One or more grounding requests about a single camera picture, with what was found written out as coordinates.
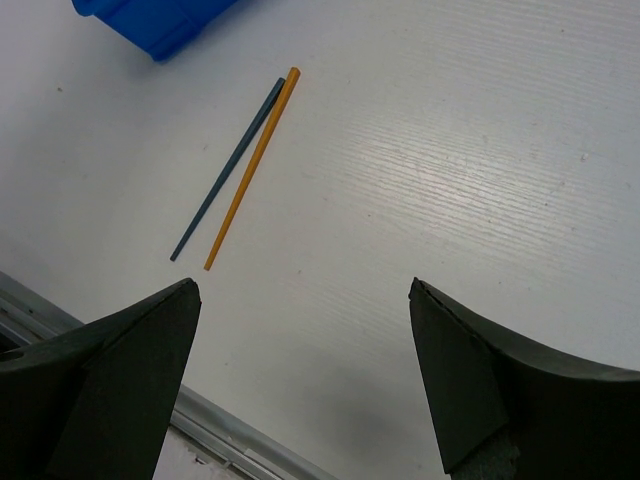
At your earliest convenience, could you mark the orange chopstick long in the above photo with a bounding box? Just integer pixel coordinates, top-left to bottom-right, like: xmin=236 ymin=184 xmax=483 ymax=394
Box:
xmin=204 ymin=66 xmax=301 ymax=271

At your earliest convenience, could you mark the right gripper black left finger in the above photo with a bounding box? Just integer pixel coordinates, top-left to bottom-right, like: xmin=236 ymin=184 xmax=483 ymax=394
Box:
xmin=1 ymin=278 xmax=201 ymax=479

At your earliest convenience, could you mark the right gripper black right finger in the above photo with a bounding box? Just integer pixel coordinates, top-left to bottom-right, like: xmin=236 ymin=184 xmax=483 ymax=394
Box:
xmin=409 ymin=279 xmax=639 ymax=479

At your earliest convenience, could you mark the dark green chopstick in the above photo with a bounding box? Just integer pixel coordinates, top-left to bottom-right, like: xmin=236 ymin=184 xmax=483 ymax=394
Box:
xmin=169 ymin=77 xmax=285 ymax=262

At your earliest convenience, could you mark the blue divided plastic tray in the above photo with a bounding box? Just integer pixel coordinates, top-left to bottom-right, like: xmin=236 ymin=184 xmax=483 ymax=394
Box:
xmin=72 ymin=0 xmax=236 ymax=62

